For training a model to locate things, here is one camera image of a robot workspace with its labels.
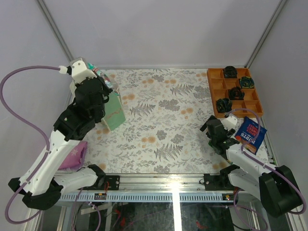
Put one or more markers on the pink Frozen tissue pack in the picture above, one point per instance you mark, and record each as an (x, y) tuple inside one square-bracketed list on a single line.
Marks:
[(75, 158)]

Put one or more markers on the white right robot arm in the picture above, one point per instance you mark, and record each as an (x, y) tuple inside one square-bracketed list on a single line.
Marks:
[(275, 187)]

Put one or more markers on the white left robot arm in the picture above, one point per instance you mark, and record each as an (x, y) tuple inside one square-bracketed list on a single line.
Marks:
[(40, 188)]

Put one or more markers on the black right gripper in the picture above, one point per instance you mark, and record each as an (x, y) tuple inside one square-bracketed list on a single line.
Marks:
[(229, 133)]

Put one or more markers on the dark rosette top left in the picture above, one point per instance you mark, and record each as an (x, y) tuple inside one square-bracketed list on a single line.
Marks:
[(230, 72)]

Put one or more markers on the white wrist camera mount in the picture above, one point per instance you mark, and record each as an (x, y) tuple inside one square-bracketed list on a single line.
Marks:
[(78, 69), (230, 122)]

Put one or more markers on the dark rosette bottom left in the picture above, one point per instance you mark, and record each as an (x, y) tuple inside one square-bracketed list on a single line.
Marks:
[(223, 105)]

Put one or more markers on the teal Fox's mint candy bag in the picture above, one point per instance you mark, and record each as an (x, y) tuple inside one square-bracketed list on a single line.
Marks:
[(101, 74)]

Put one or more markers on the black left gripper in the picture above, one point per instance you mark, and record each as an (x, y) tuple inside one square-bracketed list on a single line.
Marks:
[(96, 80)]

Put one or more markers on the dark rosette centre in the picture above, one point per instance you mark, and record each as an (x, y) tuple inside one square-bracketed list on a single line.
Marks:
[(236, 93)]

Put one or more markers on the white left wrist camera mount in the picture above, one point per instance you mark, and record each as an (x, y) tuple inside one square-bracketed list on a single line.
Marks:
[(78, 69)]

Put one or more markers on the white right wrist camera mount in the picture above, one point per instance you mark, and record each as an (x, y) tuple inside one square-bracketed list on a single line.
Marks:
[(230, 122)]

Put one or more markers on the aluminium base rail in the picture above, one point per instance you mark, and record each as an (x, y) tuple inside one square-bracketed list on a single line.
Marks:
[(159, 182)]

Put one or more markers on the wooden compartment tray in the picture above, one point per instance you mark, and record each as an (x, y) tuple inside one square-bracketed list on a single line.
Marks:
[(219, 86)]

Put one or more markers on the cream and green paper bag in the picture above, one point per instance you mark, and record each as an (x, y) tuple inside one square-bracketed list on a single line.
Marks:
[(114, 115)]

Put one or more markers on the dark rosette right green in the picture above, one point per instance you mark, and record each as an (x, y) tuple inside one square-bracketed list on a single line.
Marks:
[(246, 82)]

